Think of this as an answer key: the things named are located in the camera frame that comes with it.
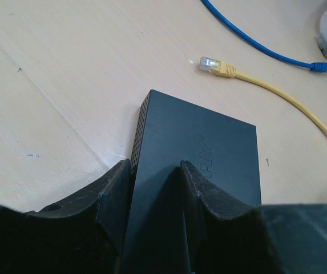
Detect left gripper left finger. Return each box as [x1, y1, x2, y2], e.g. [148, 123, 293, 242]
[0, 160, 131, 273]

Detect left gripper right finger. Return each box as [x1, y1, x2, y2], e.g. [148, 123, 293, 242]
[180, 161, 327, 273]

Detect black network switch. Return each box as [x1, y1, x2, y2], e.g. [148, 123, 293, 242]
[120, 90, 261, 273]

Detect yellow ethernet cable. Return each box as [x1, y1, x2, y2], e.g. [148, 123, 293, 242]
[199, 56, 327, 166]

